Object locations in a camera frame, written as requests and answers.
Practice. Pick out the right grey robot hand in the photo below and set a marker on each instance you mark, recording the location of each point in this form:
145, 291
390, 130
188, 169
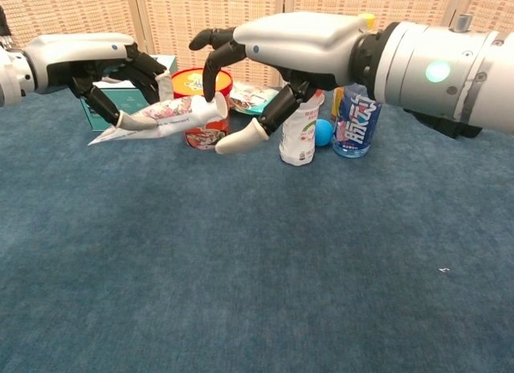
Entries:
301, 43

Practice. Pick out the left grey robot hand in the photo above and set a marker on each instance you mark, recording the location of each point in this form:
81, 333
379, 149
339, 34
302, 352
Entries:
80, 47

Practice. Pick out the white floral toothpaste tube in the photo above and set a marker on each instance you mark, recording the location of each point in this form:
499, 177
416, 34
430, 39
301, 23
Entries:
172, 115

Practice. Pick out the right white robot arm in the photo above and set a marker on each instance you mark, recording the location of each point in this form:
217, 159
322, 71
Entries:
421, 67

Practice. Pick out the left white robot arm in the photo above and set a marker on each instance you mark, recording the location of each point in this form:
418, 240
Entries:
10, 75

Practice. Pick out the amber tea bottle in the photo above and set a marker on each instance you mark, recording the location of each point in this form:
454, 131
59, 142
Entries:
336, 105

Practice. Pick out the white drink bottle yellow cap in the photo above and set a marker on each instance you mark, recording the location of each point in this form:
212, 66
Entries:
299, 142

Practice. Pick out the teal Philips product box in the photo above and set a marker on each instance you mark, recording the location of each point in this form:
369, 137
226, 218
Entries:
124, 99

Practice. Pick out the teal and white snack packet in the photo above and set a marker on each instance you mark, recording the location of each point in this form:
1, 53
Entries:
249, 101

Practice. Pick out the small blue ball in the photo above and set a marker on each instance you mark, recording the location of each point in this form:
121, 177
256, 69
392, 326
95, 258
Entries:
324, 134

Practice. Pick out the blue sports drink bottle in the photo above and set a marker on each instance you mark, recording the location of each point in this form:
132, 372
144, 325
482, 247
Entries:
357, 134

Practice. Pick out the woven bamboo folding screen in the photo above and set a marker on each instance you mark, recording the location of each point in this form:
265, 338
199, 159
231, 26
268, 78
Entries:
180, 11

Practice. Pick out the red instant noodle cup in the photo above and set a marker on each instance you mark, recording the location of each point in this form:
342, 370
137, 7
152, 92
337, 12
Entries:
205, 136

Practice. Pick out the blue felt table cover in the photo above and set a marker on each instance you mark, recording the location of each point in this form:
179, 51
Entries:
257, 268

